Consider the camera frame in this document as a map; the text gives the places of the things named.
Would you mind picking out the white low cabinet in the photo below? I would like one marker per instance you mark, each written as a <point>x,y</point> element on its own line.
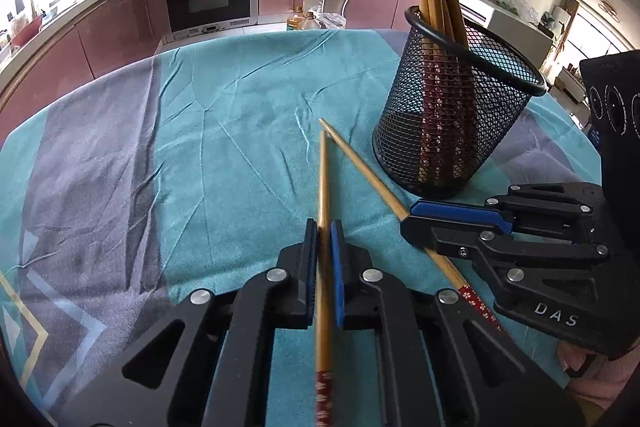
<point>515,37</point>

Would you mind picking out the pink kitchen cabinets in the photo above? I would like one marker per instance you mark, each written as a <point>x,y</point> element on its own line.
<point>110,32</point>

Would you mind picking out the person's right hand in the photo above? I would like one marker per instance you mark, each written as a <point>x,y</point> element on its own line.
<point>575,359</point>

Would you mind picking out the black mesh utensil holder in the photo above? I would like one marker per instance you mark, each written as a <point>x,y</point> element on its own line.
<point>480,127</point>

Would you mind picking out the person's pink garment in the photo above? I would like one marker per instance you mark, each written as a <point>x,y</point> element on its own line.
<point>612,379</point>

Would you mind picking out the round ceiling lamp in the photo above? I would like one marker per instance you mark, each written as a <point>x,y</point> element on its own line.
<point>608,8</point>

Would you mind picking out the teal and grey printed tablecloth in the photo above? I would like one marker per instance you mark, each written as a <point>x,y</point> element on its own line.
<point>225,132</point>

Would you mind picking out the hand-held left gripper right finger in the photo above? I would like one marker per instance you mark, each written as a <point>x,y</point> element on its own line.
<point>340,272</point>

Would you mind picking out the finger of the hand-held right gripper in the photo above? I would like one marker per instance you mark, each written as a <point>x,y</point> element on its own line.
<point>460,214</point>
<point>420,234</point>

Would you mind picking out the cooking oil bottle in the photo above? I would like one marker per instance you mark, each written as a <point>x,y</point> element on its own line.
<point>299,22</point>

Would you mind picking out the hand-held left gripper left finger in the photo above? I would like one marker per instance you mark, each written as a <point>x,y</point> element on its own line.
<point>307,272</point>

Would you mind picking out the white plastic bag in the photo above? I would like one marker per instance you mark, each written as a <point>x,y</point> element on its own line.
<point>331,21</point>

